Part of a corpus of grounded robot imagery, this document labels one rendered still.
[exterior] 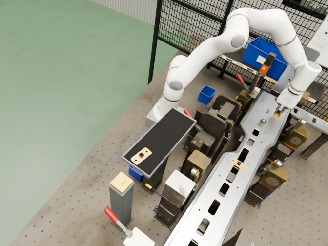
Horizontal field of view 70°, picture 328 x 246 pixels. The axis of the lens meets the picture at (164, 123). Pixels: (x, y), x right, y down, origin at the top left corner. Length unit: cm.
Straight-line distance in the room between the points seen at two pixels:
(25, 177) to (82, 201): 105
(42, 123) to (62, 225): 149
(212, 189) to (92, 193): 65
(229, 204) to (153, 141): 44
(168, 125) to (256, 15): 61
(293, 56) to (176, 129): 64
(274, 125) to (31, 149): 205
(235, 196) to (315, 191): 78
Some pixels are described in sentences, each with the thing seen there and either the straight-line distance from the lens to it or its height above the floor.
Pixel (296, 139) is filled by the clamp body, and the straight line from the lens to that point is 154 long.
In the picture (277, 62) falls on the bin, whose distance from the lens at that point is 179.
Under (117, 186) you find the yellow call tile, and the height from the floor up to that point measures 116.
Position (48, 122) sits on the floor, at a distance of 266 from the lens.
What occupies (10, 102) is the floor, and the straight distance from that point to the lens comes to 297.
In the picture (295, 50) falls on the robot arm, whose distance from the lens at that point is 125.
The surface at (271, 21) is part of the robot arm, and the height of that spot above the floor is 156.
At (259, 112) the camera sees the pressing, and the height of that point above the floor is 100.
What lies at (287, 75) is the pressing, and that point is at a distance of 173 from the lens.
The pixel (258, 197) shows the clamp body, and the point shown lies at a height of 80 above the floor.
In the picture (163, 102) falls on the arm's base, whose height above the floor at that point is 93.
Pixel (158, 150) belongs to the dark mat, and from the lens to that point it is 98.
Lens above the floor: 197
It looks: 49 degrees down
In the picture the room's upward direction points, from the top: 12 degrees clockwise
